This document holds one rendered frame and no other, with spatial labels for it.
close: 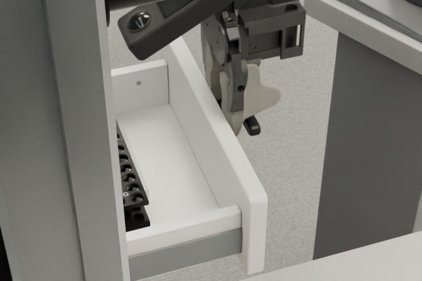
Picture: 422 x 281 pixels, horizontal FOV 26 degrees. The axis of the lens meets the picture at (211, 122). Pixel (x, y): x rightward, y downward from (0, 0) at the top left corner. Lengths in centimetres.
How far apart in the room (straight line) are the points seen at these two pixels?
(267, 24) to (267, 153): 139
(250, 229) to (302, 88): 158
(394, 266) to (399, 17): 45
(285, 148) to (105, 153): 197
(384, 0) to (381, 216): 42
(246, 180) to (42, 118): 58
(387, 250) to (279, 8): 32
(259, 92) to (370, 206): 74
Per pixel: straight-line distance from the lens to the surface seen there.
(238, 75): 86
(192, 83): 95
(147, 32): 83
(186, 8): 82
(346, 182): 162
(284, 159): 221
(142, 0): 29
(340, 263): 101
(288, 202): 211
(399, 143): 148
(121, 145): 93
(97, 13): 25
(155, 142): 102
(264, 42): 88
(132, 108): 106
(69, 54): 26
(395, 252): 103
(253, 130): 93
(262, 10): 86
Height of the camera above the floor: 153
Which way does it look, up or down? 41 degrees down
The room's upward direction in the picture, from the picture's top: straight up
